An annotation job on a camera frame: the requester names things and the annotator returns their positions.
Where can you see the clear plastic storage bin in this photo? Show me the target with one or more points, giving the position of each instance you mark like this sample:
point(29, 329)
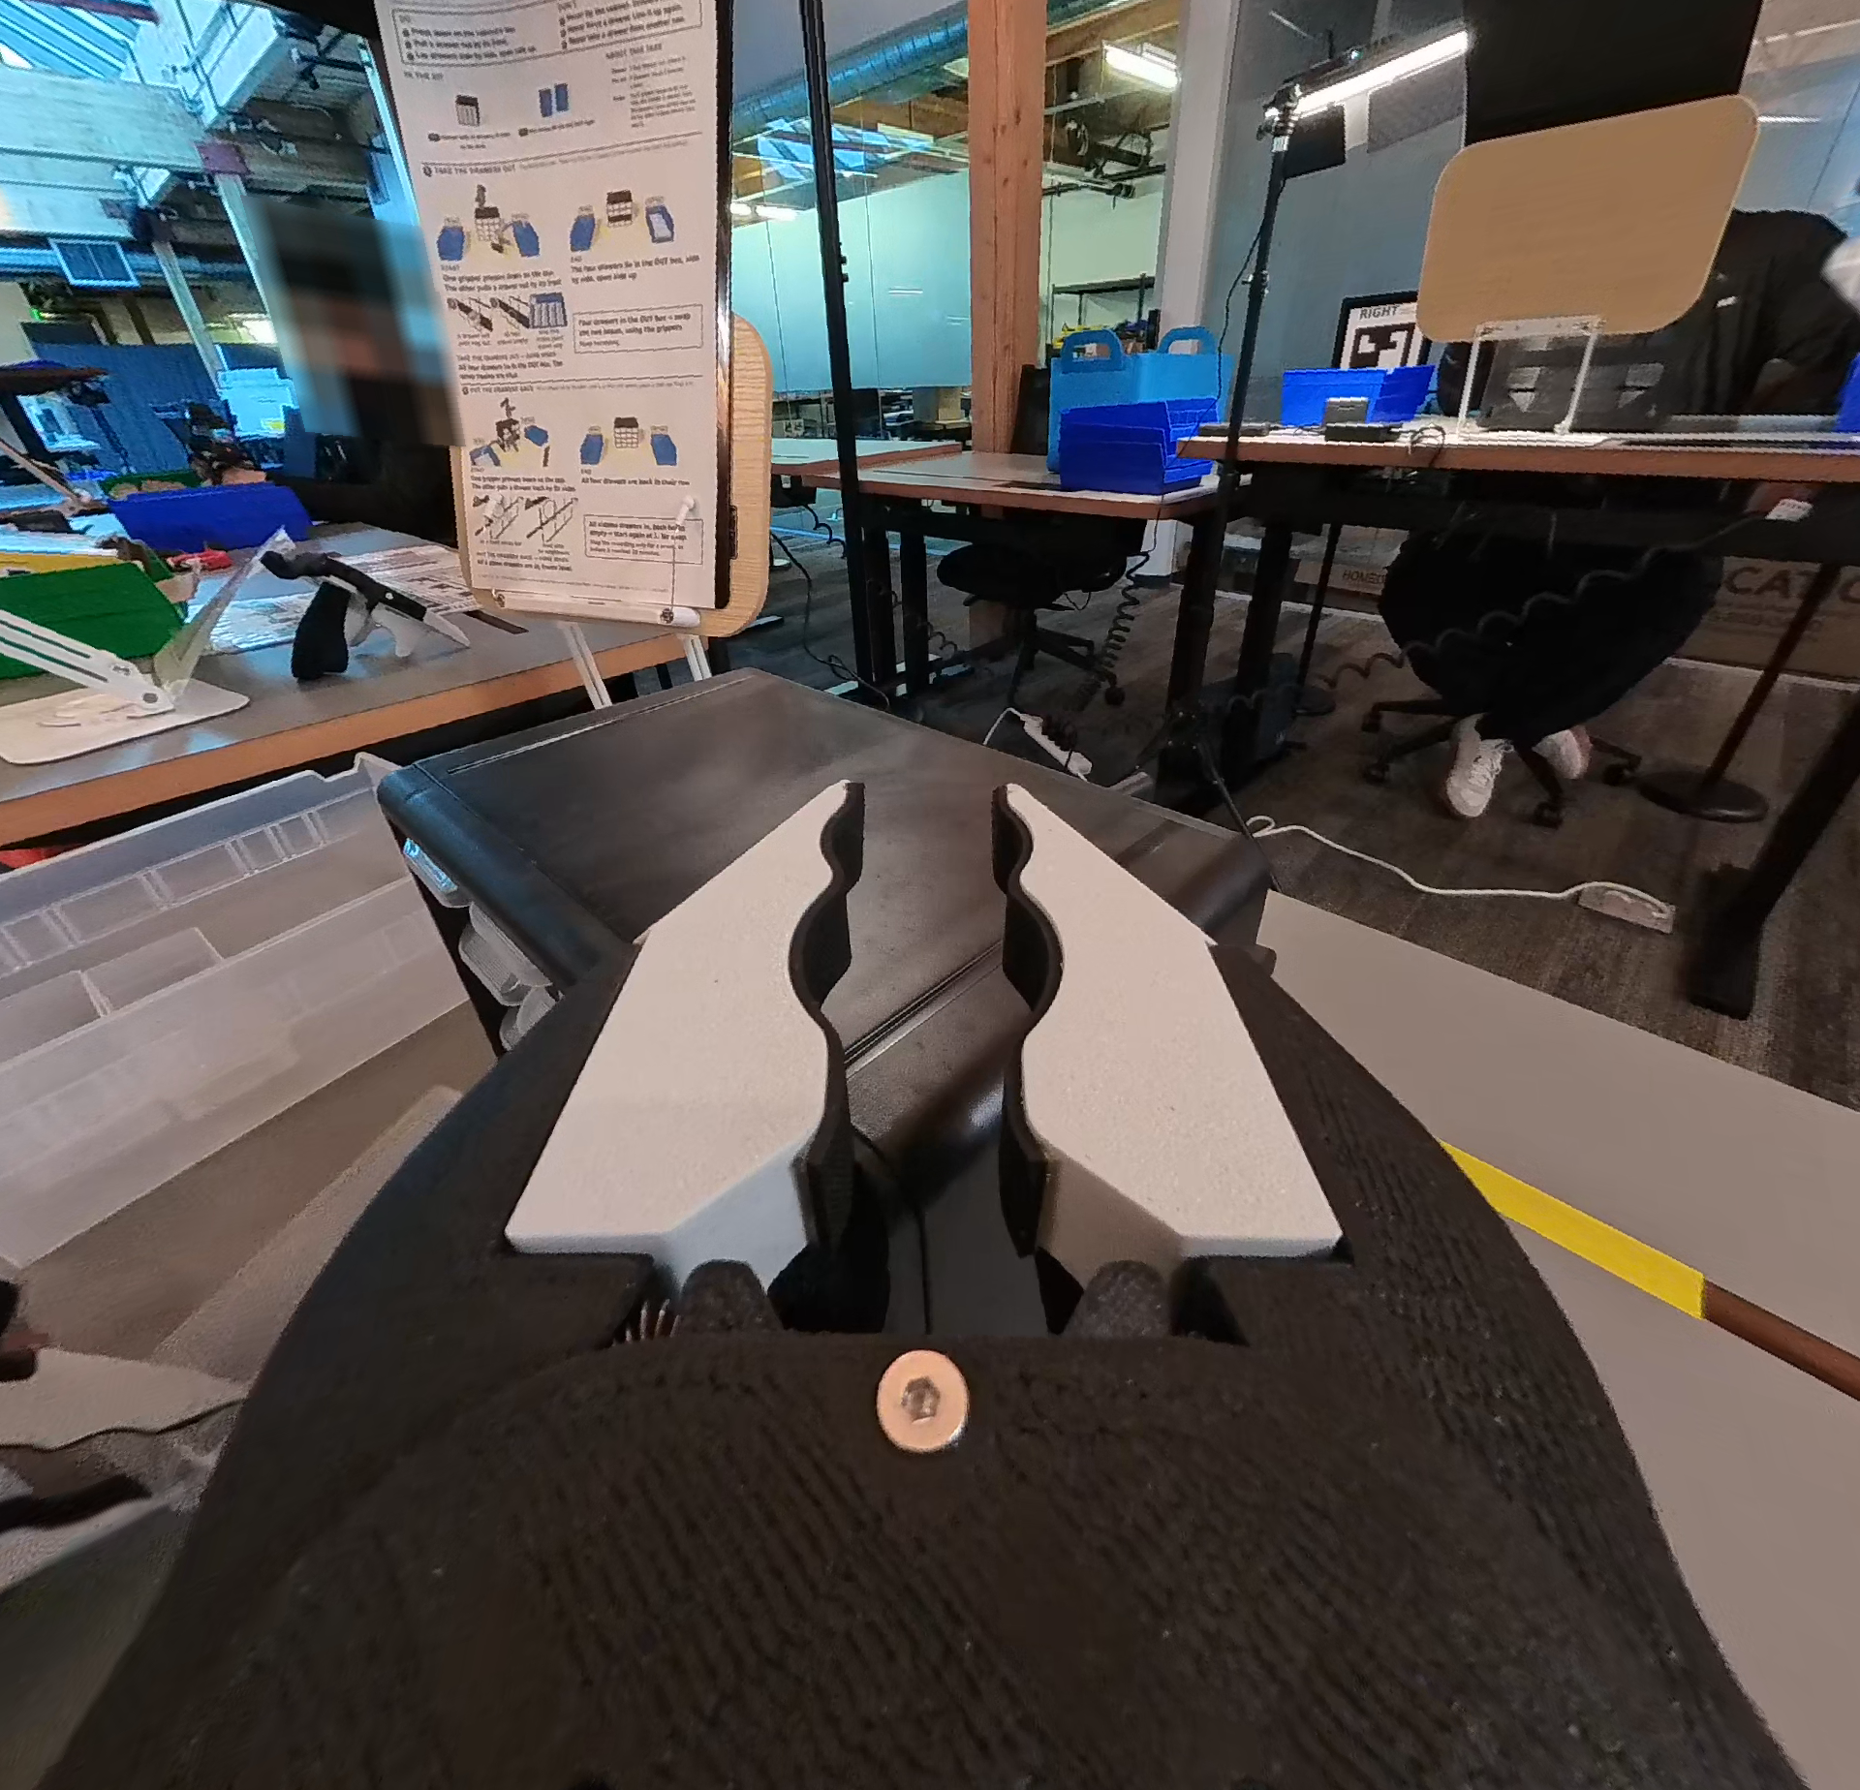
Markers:
point(190, 1004)

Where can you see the black light stand pole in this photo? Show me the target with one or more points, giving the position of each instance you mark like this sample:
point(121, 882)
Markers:
point(830, 294)

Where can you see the black camera tripod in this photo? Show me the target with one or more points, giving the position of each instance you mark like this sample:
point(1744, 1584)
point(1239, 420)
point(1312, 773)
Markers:
point(1316, 147)

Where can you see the printed paper sheets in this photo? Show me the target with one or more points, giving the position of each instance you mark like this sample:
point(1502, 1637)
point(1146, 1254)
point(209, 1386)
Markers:
point(247, 621)

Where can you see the wooden desk with black legs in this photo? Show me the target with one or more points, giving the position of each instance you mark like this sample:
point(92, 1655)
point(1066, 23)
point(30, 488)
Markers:
point(959, 478)

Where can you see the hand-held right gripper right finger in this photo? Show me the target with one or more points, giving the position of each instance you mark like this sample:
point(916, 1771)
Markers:
point(1162, 1077)

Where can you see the long wooden desk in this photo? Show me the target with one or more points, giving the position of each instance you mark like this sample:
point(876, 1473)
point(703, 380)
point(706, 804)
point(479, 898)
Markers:
point(1453, 452)

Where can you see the printed instruction sheet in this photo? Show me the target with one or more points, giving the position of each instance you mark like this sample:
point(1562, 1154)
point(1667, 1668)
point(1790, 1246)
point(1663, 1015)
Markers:
point(552, 294)

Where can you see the white power strip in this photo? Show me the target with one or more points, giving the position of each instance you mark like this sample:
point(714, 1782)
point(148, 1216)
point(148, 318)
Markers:
point(1039, 748)

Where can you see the idle hand-held gripper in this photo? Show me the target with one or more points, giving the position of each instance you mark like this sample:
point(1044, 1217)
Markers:
point(323, 641)

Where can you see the black flat panel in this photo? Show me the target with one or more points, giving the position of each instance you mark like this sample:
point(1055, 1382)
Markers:
point(1613, 17)

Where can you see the black and white tag board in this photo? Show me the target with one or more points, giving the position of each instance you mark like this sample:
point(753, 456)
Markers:
point(1372, 335)

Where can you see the cardboard box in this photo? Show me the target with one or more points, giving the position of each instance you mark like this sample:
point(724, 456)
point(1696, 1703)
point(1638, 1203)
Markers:
point(1781, 634)

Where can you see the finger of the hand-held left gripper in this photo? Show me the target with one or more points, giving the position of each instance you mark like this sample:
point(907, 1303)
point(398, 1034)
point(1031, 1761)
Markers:
point(59, 1630)
point(88, 1400)

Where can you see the wooden board sheet holder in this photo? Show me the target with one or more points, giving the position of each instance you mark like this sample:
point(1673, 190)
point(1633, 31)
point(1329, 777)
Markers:
point(748, 482)

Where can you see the black drawer cabinet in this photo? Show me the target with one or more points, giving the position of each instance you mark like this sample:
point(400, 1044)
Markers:
point(684, 789)

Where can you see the stack of blue bins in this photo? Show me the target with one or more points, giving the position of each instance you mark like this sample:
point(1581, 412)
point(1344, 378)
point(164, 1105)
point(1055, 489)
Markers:
point(1135, 456)

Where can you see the white angled stand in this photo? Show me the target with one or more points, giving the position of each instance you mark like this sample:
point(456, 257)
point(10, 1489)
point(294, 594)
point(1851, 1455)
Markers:
point(101, 722)

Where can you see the group of clear small drawers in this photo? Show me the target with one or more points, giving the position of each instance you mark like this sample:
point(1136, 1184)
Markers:
point(501, 970)

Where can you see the yellow tape strip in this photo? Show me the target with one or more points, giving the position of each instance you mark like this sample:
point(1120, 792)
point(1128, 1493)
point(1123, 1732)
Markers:
point(1584, 1230)

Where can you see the grey work table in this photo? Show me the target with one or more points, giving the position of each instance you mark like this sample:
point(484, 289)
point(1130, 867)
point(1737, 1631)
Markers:
point(364, 715)

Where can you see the green bin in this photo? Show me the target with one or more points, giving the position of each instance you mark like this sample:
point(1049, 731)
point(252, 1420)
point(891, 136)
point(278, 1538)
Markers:
point(72, 613)

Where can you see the wooden board on clear stand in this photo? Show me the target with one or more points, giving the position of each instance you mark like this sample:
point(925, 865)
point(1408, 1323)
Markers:
point(1569, 220)

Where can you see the black device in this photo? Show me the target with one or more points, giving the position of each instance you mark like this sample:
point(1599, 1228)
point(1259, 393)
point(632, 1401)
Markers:
point(1643, 396)

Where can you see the wooden post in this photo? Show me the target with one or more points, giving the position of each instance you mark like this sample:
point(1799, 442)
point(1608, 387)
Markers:
point(1007, 190)

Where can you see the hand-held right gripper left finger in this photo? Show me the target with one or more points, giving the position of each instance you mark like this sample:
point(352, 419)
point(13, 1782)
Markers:
point(669, 1077)

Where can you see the blue plastic bin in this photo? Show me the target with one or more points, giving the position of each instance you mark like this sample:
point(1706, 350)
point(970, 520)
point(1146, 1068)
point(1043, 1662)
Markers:
point(1399, 393)
point(218, 514)

